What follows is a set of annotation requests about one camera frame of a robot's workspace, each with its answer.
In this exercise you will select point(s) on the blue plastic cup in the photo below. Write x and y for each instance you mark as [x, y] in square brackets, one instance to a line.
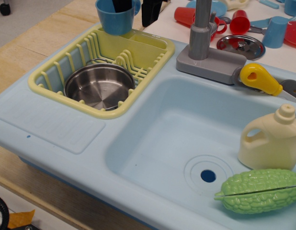
[116, 23]

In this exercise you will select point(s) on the red mug with handle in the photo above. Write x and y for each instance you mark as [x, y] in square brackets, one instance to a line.
[221, 27]

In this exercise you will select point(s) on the yellow dish drying rack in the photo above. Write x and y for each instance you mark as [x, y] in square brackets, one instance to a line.
[142, 54]

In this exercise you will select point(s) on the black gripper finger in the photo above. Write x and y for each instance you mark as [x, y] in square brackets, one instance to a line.
[150, 11]
[122, 5]

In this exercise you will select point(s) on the grey toy faucet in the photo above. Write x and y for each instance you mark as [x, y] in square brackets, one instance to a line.
[199, 59]

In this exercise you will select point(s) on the blue plate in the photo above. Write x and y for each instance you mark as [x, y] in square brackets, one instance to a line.
[217, 6]

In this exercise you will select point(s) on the red cup tipped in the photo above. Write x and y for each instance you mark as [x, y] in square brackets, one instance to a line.
[240, 23]

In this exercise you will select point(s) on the orange tape piece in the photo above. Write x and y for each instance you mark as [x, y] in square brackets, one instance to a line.
[20, 219]

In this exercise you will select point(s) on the stainless steel pot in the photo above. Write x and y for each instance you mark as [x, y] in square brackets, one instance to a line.
[100, 84]

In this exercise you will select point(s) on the cream toy item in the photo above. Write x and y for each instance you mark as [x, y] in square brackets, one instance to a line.
[235, 4]

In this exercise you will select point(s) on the blue cup top right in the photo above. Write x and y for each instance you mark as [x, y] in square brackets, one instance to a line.
[290, 7]

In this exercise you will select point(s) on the grey toy spatula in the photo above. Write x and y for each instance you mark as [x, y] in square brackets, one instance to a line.
[289, 86]

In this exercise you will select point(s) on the cream toy detergent bottle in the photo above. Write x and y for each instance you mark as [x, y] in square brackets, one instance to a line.
[269, 142]

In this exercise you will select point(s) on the metal pot lid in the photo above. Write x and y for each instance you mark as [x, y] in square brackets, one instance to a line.
[250, 47]

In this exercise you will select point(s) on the red cup left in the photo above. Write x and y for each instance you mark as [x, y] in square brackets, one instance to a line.
[185, 16]

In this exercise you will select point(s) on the blue cup upside down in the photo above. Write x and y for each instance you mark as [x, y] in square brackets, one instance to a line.
[275, 33]

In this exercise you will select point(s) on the yellow handled toy utensil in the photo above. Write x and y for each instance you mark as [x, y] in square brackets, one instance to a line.
[256, 76]

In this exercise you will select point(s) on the light blue toy sink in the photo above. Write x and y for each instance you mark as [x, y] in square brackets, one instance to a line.
[162, 161]

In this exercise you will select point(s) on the green toy bitter melon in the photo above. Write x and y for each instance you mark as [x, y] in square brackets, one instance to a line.
[258, 191]

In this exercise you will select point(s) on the black caster wheel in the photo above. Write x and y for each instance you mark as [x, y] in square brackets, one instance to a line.
[5, 9]

